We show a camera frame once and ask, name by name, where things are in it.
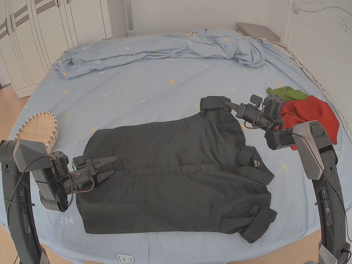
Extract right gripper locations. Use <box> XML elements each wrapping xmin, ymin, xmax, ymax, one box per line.
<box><xmin>224</xmin><ymin>100</ymin><xmax>265</xmax><ymax>124</ymax></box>

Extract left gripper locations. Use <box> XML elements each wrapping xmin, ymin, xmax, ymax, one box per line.
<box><xmin>70</xmin><ymin>156</ymin><xmax>118</xmax><ymax>193</ymax></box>

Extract black shirt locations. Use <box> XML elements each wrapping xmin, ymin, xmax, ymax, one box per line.
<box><xmin>76</xmin><ymin>96</ymin><xmax>278</xmax><ymax>243</ymax></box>

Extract green garment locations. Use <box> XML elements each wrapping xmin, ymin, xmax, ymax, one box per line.
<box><xmin>267</xmin><ymin>86</ymin><xmax>310</xmax><ymax>102</ymax></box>

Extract round woven basket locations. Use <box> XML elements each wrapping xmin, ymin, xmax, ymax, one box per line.
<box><xmin>14</xmin><ymin>111</ymin><xmax>59</xmax><ymax>155</ymax></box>

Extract red garment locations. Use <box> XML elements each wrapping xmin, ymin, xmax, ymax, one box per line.
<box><xmin>280</xmin><ymin>96</ymin><xmax>341</xmax><ymax>151</ymax></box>

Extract bed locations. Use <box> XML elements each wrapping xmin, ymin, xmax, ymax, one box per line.
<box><xmin>0</xmin><ymin>0</ymin><xmax>352</xmax><ymax>264</ymax></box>

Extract grey bedside table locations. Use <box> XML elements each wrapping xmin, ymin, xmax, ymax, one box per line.
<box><xmin>236</xmin><ymin>22</ymin><xmax>281</xmax><ymax>43</ymax></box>

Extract pale blue quilt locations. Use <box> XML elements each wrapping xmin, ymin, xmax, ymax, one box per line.
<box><xmin>54</xmin><ymin>28</ymin><xmax>267</xmax><ymax>80</ymax></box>

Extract white wardrobe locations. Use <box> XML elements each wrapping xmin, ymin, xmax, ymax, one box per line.
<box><xmin>0</xmin><ymin>0</ymin><xmax>113</xmax><ymax>98</ymax></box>

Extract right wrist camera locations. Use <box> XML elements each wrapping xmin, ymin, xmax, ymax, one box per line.
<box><xmin>249</xmin><ymin>94</ymin><xmax>263</xmax><ymax>109</ymax></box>

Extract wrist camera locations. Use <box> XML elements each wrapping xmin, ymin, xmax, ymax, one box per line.
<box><xmin>72</xmin><ymin>156</ymin><xmax>87</xmax><ymax>170</ymax></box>
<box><xmin>249</xmin><ymin>94</ymin><xmax>263</xmax><ymax>109</ymax></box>

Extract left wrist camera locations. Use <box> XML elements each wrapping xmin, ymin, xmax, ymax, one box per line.
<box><xmin>72</xmin><ymin>156</ymin><xmax>87</xmax><ymax>170</ymax></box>

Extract grey vertical wall duct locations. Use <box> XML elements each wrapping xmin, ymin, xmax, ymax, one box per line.
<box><xmin>121</xmin><ymin>0</ymin><xmax>136</xmax><ymax>37</ymax></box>

